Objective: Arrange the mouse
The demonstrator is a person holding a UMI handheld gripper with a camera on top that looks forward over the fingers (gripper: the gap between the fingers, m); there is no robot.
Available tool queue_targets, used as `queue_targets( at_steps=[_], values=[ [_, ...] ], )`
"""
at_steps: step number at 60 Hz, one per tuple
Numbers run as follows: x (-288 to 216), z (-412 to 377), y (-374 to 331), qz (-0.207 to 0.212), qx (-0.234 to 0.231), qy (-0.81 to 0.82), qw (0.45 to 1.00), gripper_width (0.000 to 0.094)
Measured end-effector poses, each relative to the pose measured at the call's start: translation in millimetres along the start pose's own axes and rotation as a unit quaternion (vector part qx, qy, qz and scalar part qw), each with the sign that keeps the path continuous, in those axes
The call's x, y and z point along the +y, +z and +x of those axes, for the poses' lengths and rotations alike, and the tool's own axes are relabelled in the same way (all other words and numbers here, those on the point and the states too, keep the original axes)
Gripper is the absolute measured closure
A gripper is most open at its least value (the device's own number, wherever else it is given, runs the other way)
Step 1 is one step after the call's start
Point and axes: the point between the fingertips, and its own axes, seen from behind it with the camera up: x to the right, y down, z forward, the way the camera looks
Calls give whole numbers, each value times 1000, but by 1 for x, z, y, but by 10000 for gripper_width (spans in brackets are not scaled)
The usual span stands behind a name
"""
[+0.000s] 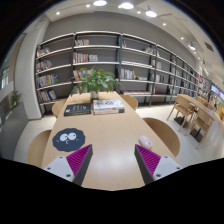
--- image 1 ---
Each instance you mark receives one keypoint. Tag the wooden side table right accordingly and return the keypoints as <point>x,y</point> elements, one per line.
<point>198,105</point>

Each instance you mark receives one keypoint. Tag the wooden chair far left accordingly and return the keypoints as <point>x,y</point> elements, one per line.
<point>57,107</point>

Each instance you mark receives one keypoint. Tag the dark cartoon face mouse pad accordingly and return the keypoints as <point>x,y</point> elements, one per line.
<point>69,139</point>

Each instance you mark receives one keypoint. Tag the wooden chair beside side table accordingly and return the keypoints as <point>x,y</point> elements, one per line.
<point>185,106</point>

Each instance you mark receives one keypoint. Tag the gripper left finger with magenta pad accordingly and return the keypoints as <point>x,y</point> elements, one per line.
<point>72,167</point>

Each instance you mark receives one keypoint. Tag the green potted plant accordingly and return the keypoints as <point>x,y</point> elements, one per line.
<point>93,81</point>

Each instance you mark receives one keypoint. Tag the wooden chair near left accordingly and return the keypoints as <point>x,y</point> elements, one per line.
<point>37,148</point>

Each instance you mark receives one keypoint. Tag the white computer mouse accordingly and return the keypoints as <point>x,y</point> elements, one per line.
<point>145,142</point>

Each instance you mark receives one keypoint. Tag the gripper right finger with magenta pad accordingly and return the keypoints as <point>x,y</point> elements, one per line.
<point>152,166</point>

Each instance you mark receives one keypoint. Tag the wooden chair far right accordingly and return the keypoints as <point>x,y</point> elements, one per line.
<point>130,100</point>

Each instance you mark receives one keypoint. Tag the small plant by window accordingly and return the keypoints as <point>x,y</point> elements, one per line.
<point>14,99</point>

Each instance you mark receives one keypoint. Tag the wooden chair front right table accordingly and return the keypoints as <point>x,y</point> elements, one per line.
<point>201,125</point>

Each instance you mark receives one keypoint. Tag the wooden chair near right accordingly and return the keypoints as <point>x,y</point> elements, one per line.
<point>164,140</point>

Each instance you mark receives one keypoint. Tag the black book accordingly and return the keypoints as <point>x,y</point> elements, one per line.
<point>77,109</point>

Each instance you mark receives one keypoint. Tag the white and red book stack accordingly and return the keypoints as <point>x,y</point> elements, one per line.
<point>108,106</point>

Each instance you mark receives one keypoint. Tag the large grey bookshelf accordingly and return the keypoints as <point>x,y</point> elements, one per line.
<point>145,70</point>

